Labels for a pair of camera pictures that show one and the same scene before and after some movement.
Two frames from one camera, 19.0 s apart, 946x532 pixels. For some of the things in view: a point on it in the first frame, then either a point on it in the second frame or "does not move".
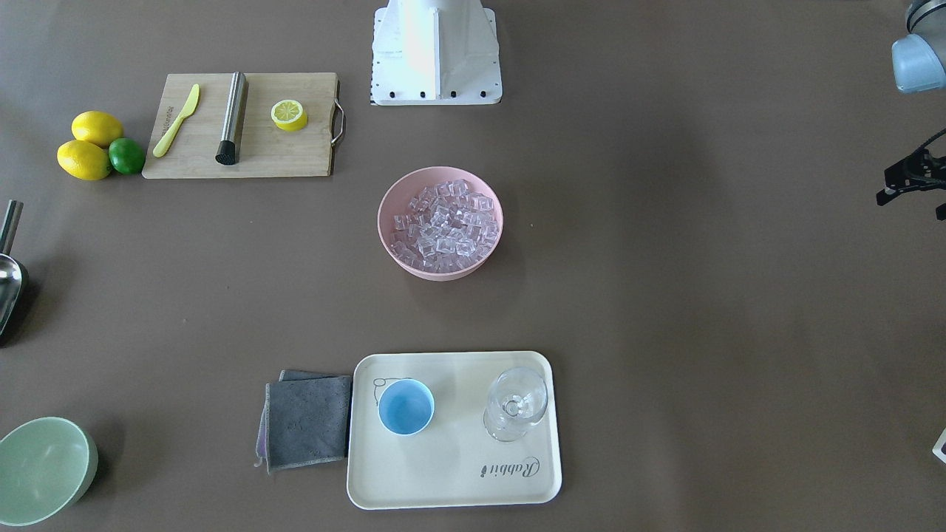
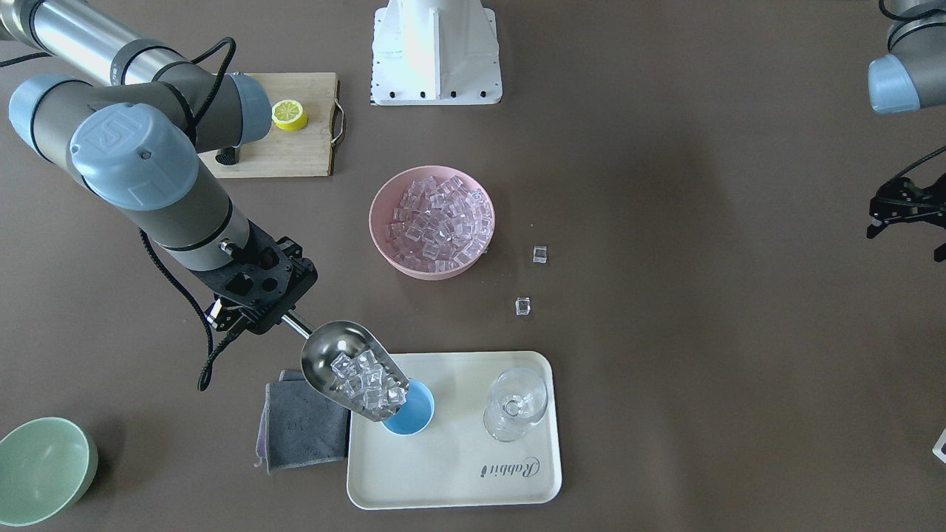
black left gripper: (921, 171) -> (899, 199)
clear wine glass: (516, 398) does not move
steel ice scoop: (11, 273) -> (349, 368)
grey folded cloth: (305, 420) does not move
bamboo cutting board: (291, 123) does not move
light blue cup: (406, 406) does not move
